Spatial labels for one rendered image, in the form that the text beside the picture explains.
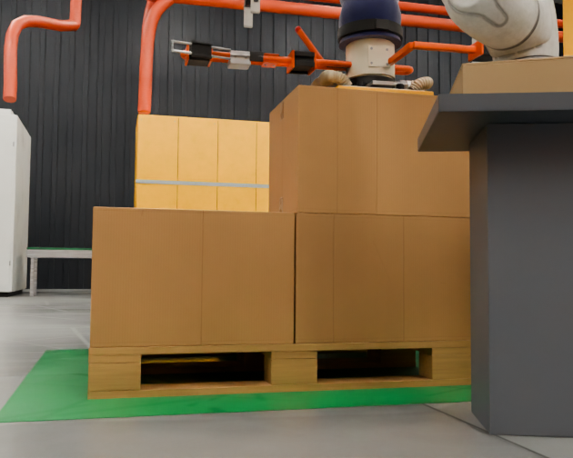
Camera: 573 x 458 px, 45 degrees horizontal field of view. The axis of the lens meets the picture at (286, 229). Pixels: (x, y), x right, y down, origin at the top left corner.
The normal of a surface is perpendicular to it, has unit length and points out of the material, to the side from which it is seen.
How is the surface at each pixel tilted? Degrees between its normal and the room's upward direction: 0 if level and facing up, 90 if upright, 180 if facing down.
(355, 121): 90
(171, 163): 90
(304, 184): 90
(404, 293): 90
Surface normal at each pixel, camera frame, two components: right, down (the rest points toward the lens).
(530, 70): -0.10, -0.06
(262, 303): 0.25, -0.06
